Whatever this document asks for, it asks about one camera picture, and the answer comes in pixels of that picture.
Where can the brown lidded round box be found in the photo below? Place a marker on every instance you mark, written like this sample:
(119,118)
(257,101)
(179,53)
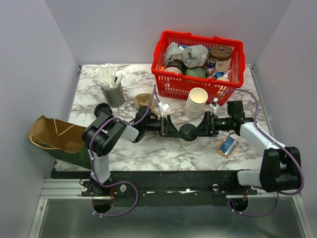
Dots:
(221,56)

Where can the red blue drink can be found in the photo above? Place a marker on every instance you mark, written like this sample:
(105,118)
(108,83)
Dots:
(211,71)

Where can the black lid on table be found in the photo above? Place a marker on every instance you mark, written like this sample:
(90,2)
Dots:
(102,108)

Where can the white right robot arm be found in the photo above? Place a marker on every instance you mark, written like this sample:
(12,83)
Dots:
(280,170)

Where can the green netted melon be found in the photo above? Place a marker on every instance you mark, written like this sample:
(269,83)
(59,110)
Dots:
(195,72)

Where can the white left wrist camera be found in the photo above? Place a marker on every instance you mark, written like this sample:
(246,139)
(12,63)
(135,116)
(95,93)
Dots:
(162,107)

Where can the red plastic shopping basket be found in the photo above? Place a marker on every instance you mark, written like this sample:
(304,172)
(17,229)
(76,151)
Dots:
(175,80)

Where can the blue orange card box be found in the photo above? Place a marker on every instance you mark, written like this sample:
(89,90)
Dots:
(227,147)

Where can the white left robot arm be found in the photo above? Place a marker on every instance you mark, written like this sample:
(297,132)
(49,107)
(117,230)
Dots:
(103,133)

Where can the cream pump lotion bottle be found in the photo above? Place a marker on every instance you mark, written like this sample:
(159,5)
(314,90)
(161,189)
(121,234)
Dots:
(223,76)

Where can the black plastic cup lid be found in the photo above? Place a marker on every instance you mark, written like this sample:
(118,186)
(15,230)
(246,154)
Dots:
(186,130)

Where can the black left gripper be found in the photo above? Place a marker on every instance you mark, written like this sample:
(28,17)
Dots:
(167,129)

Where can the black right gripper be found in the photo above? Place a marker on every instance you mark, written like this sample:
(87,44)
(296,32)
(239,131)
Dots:
(205,129)

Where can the brown cardboard cup carrier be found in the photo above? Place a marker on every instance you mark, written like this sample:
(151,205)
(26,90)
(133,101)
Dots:
(144,100)

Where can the grey plastic mailer bag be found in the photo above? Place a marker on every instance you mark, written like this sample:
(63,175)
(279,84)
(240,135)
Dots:
(190,56)

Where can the black labelled tub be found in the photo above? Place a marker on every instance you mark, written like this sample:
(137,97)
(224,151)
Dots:
(175,64)

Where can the stack of paper cups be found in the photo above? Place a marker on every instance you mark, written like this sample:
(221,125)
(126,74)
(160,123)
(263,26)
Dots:
(197,98)

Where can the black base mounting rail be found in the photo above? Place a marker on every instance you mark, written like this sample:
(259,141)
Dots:
(168,188)

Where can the brown green paper bag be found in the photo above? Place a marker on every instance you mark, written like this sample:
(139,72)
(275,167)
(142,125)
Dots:
(60,139)

